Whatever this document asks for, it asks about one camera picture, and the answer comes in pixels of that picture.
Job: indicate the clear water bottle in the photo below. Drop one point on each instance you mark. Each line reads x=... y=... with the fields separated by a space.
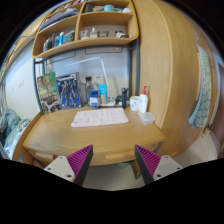
x=88 y=88

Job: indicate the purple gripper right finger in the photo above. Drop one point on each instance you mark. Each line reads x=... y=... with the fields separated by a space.
x=154 y=167

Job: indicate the clear plastic container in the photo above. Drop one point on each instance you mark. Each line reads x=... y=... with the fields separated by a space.
x=147 y=118

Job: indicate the green Groot Lego box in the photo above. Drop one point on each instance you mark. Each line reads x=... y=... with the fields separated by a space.
x=47 y=90

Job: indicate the wooden wardrobe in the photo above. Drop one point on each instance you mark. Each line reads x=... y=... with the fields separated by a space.
x=170 y=67

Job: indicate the green bedding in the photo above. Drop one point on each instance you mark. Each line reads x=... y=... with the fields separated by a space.
x=11 y=128

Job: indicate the black tumbler bottle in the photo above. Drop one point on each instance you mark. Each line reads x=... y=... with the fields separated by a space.
x=124 y=97

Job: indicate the light blue box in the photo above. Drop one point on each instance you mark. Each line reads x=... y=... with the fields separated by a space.
x=103 y=93

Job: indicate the white desk lamp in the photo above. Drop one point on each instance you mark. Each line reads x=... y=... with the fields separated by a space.
x=103 y=79

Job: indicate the white mug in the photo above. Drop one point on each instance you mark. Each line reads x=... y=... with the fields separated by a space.
x=134 y=103

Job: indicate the blue robot model box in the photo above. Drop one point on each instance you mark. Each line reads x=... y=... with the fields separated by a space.
x=69 y=91

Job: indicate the wooden desk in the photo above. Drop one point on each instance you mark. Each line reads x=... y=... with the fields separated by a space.
x=51 y=135

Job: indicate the white pump bottle red top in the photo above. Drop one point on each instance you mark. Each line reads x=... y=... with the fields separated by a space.
x=143 y=101

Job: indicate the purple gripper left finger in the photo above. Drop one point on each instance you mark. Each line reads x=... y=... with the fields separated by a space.
x=73 y=167

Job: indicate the green patterned hanging towel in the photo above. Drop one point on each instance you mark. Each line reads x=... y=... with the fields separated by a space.
x=199 y=117

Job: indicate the wooden wall shelf unit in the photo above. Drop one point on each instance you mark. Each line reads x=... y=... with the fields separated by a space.
x=91 y=23

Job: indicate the white folded towel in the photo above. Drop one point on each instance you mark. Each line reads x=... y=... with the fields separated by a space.
x=99 y=117

